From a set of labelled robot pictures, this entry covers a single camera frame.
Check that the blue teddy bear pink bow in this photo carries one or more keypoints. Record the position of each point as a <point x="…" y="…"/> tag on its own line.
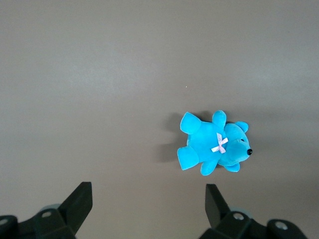
<point x="202" y="139"/>

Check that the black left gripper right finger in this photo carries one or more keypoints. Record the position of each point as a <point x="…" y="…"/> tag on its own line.
<point x="216" y="211"/>

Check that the brown table cloth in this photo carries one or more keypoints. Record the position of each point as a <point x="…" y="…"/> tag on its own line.
<point x="99" y="74"/>

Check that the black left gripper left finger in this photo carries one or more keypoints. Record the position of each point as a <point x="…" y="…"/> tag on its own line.
<point x="74" y="209"/>

